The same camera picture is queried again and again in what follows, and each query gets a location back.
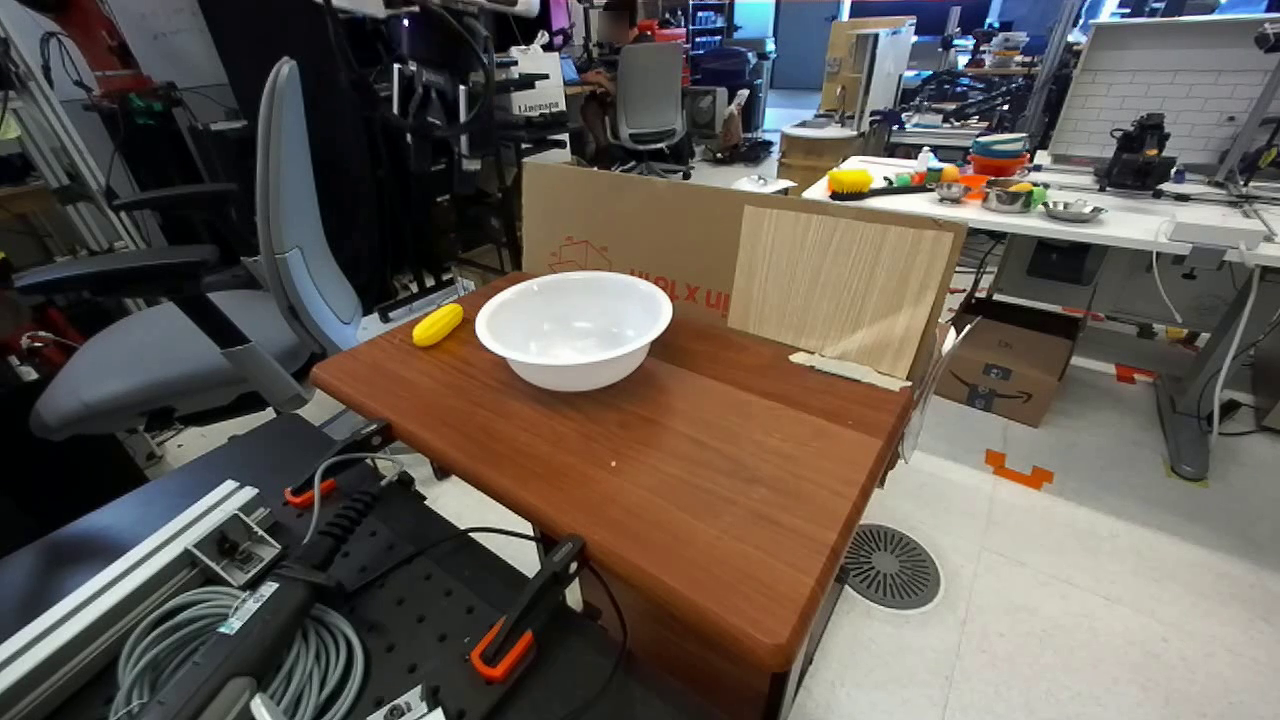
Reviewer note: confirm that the grey mesh office chair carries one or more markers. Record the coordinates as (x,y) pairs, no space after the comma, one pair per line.
(648,101)

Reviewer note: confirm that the light wooden panel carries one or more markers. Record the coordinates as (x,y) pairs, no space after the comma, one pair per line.
(843,284)

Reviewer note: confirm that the round metal floor drain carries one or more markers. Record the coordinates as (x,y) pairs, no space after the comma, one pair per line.
(888,564)

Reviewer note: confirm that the white desk with grey legs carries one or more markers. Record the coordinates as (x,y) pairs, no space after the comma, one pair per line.
(1134,225)

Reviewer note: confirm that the white pegboard panel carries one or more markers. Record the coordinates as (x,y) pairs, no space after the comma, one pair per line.
(1161,86)

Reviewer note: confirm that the black perforated base board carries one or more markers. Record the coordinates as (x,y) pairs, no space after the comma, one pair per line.
(425,615)

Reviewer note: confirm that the white plastic bowl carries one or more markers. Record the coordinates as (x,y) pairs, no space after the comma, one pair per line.
(573,332)

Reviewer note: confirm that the yellow toy fruit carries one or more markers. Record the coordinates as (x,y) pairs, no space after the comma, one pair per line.
(850,183)

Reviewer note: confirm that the aluminium rail profile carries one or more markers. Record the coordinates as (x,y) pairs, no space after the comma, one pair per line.
(123,564)

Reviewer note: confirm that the stack of coloured bowls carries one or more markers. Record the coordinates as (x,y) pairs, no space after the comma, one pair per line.
(1000,151)

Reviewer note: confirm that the small printed cardboard box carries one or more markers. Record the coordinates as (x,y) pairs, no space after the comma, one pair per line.
(1000,366)

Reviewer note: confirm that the black clamp with orange tip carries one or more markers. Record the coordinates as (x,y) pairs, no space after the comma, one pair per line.
(514,627)
(334,483)

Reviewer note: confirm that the yellow banana-shaped toy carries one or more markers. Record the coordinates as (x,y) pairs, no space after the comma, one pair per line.
(437,325)

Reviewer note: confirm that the large brown cardboard box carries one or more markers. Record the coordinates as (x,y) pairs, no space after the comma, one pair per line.
(613,225)

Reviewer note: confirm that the pale wooden strip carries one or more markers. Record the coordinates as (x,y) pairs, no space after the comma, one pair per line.
(844,368)

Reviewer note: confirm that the black device on desk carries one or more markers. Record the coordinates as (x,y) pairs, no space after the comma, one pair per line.
(1139,155)

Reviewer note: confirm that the small metal bowl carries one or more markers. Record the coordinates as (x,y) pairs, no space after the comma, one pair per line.
(1073,210)

